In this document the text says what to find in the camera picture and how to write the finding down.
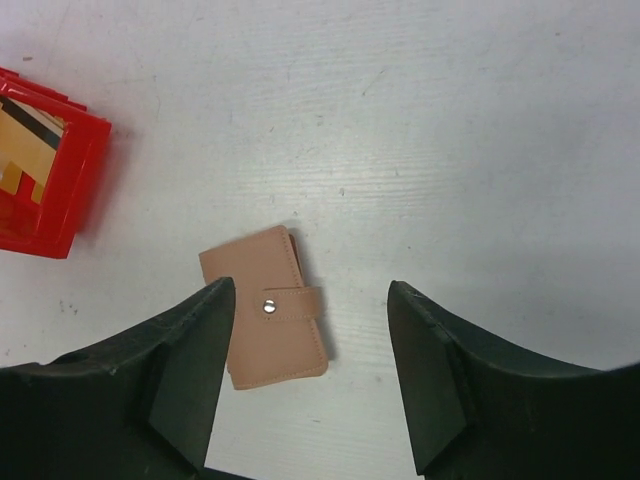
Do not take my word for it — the tan leather card holder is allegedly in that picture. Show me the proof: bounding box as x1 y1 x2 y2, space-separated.
199 225 329 390

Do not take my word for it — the red plastic bin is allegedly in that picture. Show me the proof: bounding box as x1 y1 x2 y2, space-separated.
1 69 112 259

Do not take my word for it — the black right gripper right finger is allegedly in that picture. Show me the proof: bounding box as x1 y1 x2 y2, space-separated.
387 281 639 479

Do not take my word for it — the gold card in bin upper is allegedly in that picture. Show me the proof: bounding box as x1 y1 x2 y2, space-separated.
1 96 65 204

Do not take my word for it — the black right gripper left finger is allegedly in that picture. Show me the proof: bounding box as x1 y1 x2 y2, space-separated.
1 278 235 479

